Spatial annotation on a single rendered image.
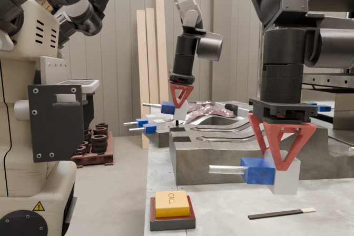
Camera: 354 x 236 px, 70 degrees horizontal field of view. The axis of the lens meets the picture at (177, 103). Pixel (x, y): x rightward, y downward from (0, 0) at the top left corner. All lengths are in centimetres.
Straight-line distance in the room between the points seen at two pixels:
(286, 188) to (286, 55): 20
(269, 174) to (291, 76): 15
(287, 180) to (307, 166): 30
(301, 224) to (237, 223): 11
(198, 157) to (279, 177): 25
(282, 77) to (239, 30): 415
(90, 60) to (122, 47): 51
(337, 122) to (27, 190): 128
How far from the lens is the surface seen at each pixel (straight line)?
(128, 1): 412
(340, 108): 143
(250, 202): 59
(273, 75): 39
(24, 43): 58
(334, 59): 42
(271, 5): 42
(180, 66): 71
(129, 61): 400
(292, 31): 39
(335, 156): 76
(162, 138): 90
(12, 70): 64
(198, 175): 63
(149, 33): 380
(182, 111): 75
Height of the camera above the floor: 108
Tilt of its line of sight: 8 degrees down
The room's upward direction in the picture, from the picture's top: straight up
